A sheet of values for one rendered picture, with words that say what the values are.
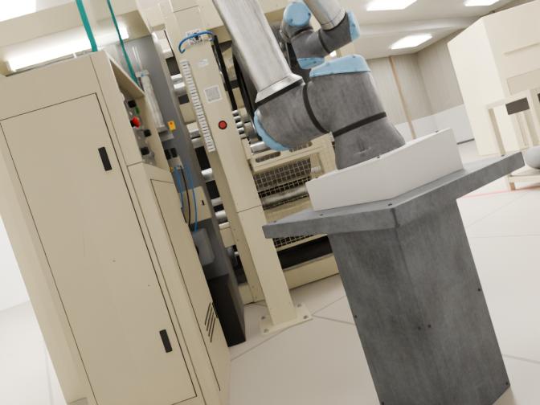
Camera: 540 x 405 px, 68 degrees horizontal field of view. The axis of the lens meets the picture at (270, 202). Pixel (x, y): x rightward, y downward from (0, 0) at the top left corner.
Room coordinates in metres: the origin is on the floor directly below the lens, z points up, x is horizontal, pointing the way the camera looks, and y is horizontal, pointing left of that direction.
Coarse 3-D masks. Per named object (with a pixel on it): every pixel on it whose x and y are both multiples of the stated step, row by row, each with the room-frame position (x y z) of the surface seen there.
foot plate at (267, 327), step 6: (294, 306) 2.21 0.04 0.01; (300, 306) 2.18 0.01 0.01; (300, 312) 2.09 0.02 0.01; (306, 312) 2.06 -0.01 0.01; (264, 318) 2.16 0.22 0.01; (270, 318) 2.14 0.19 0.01; (300, 318) 2.00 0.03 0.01; (306, 318) 1.97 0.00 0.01; (312, 318) 1.95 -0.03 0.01; (264, 324) 2.08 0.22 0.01; (270, 324) 2.05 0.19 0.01; (282, 324) 2.00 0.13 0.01; (288, 324) 1.97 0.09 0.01; (294, 324) 1.95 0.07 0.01; (264, 330) 1.96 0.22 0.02; (270, 330) 1.96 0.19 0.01; (276, 330) 1.94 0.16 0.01
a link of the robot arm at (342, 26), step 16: (304, 0) 1.24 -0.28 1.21; (320, 0) 1.22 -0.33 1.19; (336, 0) 1.26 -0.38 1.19; (320, 16) 1.27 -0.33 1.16; (336, 16) 1.27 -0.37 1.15; (352, 16) 1.30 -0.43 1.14; (320, 32) 1.36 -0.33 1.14; (336, 32) 1.31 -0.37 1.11; (352, 32) 1.31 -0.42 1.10; (336, 48) 1.37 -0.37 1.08
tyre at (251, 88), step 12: (276, 24) 1.94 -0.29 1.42; (276, 36) 1.87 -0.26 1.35; (240, 60) 1.88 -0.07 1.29; (240, 72) 2.26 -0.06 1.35; (300, 72) 1.83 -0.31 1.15; (240, 84) 2.29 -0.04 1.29; (252, 84) 1.84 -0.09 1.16; (252, 96) 1.86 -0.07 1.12; (252, 108) 1.93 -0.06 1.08; (252, 120) 2.29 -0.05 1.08
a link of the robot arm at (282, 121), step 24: (216, 0) 1.07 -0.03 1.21; (240, 0) 1.06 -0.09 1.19; (240, 24) 1.07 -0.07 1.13; (264, 24) 1.09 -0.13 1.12; (240, 48) 1.10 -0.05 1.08; (264, 48) 1.08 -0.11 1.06; (264, 72) 1.09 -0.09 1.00; (288, 72) 1.12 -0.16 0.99; (264, 96) 1.10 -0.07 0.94; (288, 96) 1.09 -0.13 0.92; (264, 120) 1.14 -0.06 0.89; (288, 120) 1.10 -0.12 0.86; (288, 144) 1.15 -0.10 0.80
